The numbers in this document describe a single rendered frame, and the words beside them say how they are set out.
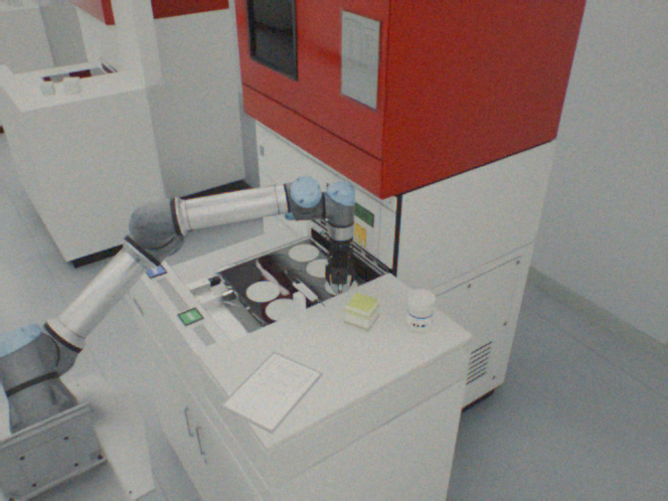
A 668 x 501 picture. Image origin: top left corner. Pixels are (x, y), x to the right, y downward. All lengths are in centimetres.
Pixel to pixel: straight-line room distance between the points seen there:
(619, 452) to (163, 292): 191
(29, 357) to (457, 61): 126
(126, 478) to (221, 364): 33
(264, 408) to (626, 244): 213
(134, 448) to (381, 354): 64
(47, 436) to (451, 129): 126
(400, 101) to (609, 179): 167
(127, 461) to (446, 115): 119
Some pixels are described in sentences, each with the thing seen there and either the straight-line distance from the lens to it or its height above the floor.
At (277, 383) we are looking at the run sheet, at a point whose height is 97.
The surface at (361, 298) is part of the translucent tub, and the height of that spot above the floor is 103.
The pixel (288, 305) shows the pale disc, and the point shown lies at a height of 90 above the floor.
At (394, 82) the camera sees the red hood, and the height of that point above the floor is 155.
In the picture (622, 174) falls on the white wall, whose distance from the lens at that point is 302.
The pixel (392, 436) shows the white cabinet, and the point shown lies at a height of 75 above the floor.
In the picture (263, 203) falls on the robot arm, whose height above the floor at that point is 130.
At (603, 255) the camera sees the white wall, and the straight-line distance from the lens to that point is 321.
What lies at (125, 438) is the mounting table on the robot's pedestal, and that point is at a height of 82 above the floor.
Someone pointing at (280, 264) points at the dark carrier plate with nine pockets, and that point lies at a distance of 196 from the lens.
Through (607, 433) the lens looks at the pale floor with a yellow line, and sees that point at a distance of 285.
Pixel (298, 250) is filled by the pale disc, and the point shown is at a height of 90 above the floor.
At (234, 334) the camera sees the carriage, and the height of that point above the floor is 88.
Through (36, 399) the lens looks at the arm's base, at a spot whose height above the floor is 102.
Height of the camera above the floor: 202
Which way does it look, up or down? 34 degrees down
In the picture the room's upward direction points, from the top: straight up
